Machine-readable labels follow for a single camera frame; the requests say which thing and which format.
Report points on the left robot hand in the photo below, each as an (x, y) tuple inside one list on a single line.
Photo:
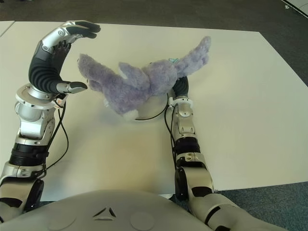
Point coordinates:
[(43, 69)]

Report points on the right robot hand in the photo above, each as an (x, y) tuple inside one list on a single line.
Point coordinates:
[(181, 87)]

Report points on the purple plush doll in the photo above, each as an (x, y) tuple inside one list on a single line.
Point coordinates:
[(134, 84)]

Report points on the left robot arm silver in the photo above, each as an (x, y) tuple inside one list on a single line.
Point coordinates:
[(31, 125)]

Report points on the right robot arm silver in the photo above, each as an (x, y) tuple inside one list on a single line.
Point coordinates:
[(185, 125)]

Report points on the white plate black rim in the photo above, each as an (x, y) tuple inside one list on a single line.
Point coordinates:
[(149, 108)]

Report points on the small white floor object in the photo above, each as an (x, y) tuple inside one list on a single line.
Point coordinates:
[(286, 7)]

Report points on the grey robot torso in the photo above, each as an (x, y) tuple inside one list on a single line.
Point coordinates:
[(120, 211)]

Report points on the white curved furniture edge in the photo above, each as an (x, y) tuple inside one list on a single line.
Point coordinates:
[(303, 6)]

